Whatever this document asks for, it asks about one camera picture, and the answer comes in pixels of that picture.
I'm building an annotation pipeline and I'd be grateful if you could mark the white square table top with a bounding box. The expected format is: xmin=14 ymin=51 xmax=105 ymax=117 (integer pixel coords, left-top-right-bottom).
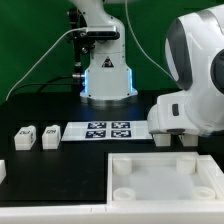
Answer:
xmin=107 ymin=152 xmax=224 ymax=202

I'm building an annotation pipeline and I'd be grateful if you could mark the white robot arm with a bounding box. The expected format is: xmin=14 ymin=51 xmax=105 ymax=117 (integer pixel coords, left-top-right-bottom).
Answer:
xmin=70 ymin=0 xmax=224 ymax=136

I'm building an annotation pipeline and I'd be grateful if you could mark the white marker sheet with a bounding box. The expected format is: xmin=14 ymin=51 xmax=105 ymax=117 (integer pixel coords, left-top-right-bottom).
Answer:
xmin=62 ymin=120 xmax=152 ymax=141

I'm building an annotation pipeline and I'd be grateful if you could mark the white block left edge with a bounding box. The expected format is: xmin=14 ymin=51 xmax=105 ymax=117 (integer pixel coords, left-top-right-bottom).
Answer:
xmin=0 ymin=160 xmax=6 ymax=184

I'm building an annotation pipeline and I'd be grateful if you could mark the white cable right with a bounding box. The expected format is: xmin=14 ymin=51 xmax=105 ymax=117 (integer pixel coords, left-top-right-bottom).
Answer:
xmin=124 ymin=0 xmax=174 ymax=81

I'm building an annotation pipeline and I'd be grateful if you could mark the white cable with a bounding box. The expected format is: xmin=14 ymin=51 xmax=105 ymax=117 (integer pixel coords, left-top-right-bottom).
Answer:
xmin=5 ymin=27 xmax=88 ymax=101
xmin=124 ymin=0 xmax=174 ymax=81

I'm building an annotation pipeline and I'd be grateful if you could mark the black cable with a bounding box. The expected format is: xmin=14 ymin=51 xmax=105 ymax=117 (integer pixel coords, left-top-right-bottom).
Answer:
xmin=6 ymin=75 xmax=84 ymax=101

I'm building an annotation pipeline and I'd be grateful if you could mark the white front frame wall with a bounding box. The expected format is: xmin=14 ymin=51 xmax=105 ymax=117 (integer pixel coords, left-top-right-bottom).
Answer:
xmin=0 ymin=154 xmax=224 ymax=224

